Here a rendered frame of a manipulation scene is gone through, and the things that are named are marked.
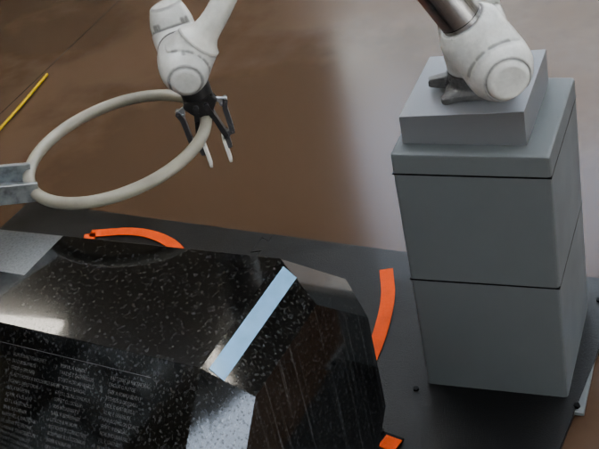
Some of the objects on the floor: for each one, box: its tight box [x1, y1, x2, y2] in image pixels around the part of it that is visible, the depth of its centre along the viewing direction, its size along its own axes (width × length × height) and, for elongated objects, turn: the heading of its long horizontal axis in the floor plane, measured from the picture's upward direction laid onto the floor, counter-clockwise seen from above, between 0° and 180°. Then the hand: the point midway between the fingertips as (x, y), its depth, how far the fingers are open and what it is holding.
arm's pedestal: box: [390, 78, 599, 416], centre depth 310 cm, size 50×50×80 cm
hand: (217, 151), depth 280 cm, fingers closed on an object, 4 cm apart
